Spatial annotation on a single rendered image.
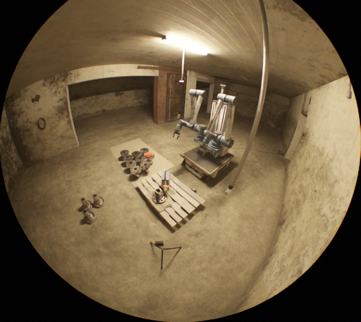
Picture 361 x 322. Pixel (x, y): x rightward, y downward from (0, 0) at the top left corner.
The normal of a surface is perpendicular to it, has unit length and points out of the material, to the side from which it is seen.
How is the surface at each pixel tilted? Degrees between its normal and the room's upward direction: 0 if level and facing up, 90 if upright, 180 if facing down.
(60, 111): 91
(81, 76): 90
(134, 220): 0
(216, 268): 0
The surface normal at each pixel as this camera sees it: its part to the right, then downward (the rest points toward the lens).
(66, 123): 0.68, 0.38
